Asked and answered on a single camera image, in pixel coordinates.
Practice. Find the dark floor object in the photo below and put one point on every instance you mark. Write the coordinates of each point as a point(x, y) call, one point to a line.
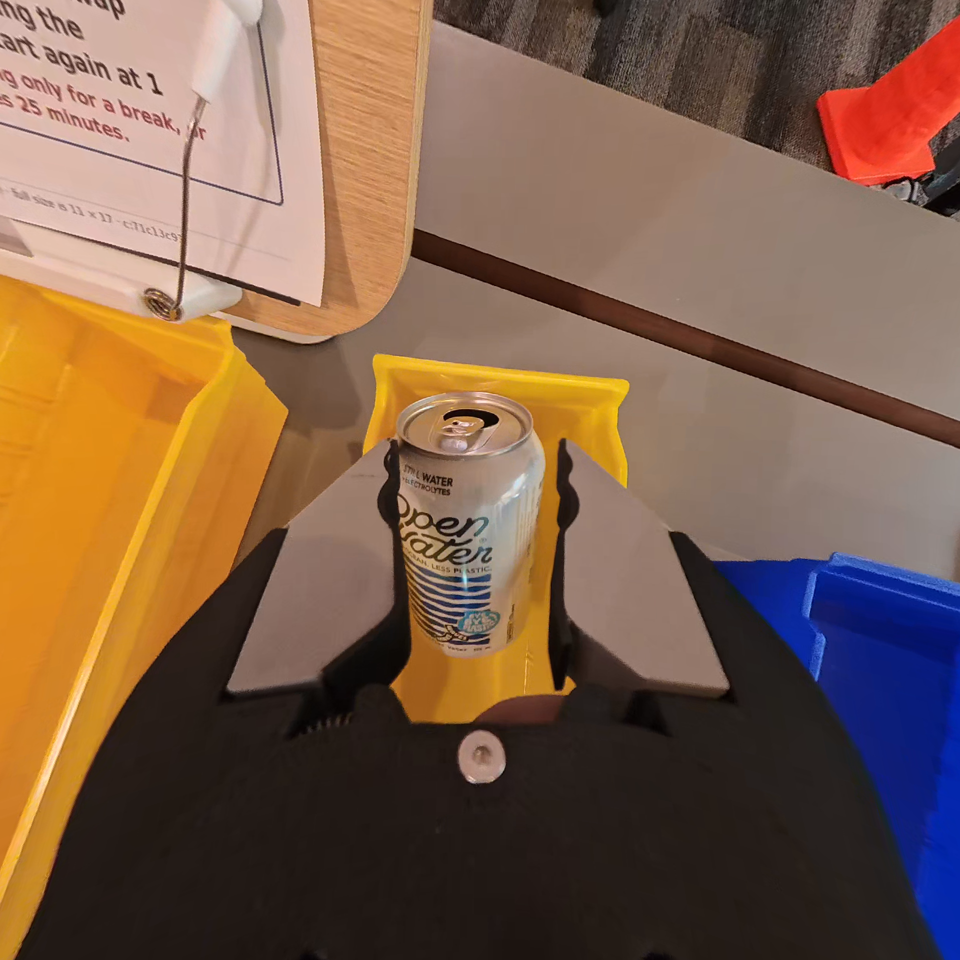
point(926, 191)

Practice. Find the narrow yellow plastic bin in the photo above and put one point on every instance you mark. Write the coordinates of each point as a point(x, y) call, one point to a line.
point(525, 390)

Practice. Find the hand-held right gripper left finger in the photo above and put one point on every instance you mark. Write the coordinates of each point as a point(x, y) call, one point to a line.
point(315, 600)

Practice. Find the large blue plastic bin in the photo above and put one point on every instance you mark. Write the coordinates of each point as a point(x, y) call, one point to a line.
point(892, 660)

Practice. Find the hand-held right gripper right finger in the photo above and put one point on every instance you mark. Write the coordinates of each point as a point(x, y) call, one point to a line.
point(637, 600)

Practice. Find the pale blue aluminium drink can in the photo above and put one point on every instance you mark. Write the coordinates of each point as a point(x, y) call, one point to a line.
point(472, 540)

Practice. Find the printed instruction sheet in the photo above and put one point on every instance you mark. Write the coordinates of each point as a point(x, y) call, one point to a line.
point(150, 172)

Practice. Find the plain orange traffic cone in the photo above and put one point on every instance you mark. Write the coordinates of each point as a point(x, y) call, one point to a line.
point(892, 112)

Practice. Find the wide yellow plastic bin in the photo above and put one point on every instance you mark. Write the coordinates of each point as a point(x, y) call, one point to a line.
point(112, 487)

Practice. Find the white stand ledge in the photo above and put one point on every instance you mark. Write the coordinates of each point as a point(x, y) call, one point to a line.
point(82, 274)

